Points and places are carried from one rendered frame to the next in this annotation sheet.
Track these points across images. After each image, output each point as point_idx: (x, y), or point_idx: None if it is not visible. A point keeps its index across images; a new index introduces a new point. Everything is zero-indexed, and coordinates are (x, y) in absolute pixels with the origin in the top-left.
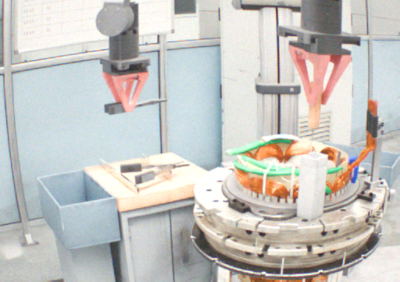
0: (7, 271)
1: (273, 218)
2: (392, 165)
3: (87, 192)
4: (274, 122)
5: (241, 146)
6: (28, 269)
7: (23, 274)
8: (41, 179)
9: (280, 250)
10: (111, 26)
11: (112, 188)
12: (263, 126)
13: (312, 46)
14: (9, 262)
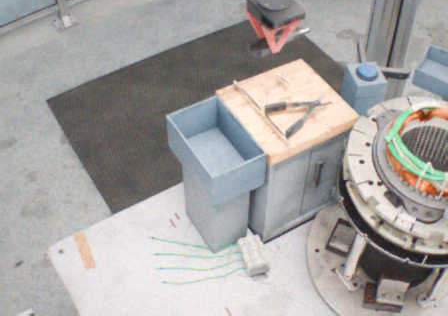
0: (43, 72)
1: (423, 220)
2: None
3: (219, 116)
4: (395, 12)
5: None
6: (69, 64)
7: (63, 74)
8: (171, 116)
9: (425, 248)
10: (274, 0)
11: (259, 135)
12: (383, 15)
13: None
14: (45, 58)
